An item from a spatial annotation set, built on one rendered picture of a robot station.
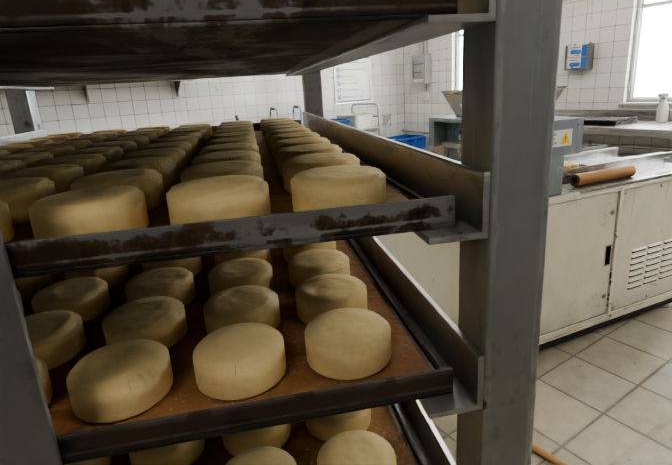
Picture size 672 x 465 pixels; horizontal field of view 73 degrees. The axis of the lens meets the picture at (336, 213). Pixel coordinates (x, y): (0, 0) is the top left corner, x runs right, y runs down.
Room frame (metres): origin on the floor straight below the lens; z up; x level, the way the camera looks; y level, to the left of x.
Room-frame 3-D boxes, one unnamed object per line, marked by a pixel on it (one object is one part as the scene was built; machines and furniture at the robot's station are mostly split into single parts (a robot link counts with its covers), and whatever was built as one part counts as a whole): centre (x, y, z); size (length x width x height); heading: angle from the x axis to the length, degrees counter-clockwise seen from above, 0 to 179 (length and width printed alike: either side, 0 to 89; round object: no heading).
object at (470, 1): (0.50, 0.00, 1.41); 0.64 x 0.03 x 0.03; 10
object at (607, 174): (2.24, -1.35, 0.87); 0.40 x 0.06 x 0.06; 112
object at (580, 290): (2.51, -1.28, 0.42); 1.28 x 0.72 x 0.84; 113
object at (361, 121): (6.40, -0.33, 0.90); 0.44 x 0.36 x 0.20; 41
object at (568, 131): (2.32, -0.84, 1.01); 0.72 x 0.33 x 0.34; 23
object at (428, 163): (0.50, 0.00, 1.32); 0.64 x 0.03 x 0.03; 10
